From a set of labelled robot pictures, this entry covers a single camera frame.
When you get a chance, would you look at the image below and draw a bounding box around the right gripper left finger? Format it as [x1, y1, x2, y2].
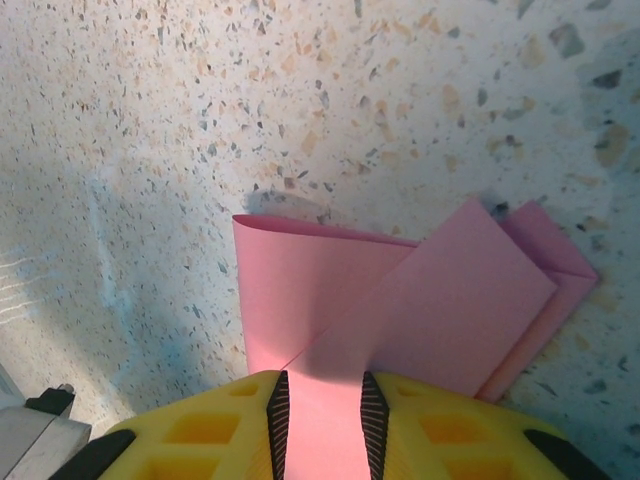
[54, 369, 291, 480]

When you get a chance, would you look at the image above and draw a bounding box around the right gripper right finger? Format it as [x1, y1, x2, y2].
[359, 369, 617, 480]

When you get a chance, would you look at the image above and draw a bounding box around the pink cloth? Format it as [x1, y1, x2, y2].
[232, 197, 600, 480]

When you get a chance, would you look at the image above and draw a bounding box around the small black block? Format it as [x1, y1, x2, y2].
[24, 383, 77, 414]

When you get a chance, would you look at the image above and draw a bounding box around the wide aluminium frame rail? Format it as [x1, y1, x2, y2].
[0, 362, 94, 480]

